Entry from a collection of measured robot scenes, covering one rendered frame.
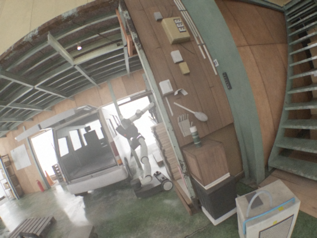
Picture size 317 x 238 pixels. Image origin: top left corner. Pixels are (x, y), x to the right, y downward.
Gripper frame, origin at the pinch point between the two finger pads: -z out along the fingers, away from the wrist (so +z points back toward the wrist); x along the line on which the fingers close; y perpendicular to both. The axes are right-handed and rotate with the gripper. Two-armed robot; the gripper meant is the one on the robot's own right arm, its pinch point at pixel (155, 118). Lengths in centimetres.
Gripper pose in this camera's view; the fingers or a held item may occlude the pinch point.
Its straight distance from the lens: 234.7
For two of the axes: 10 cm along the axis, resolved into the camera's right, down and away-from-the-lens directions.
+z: -3.4, -9.4, -0.5
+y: -9.2, 3.5, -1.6
